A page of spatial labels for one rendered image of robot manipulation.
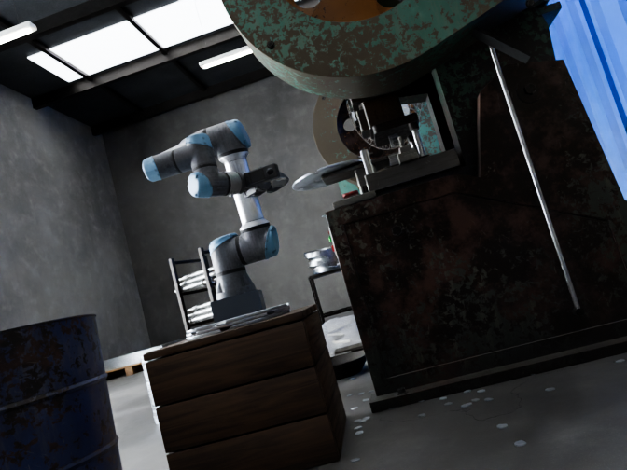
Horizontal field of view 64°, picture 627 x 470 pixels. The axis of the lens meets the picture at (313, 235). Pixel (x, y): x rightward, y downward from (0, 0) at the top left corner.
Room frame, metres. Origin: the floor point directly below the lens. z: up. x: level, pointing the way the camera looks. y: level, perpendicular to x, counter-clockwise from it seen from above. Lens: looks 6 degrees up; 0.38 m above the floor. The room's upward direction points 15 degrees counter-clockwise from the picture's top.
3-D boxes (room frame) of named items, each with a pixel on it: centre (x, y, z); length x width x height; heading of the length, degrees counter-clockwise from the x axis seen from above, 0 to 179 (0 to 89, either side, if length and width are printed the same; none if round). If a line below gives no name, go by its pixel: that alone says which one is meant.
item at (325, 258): (4.90, -0.04, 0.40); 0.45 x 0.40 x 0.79; 4
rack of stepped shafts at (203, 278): (4.10, 0.93, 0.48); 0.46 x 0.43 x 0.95; 62
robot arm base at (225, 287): (1.91, 0.34, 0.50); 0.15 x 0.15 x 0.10
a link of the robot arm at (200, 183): (1.48, 0.26, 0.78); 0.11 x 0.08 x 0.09; 134
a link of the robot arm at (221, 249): (1.91, 0.34, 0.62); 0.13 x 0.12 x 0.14; 83
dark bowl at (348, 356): (2.29, 0.04, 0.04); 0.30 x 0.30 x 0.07
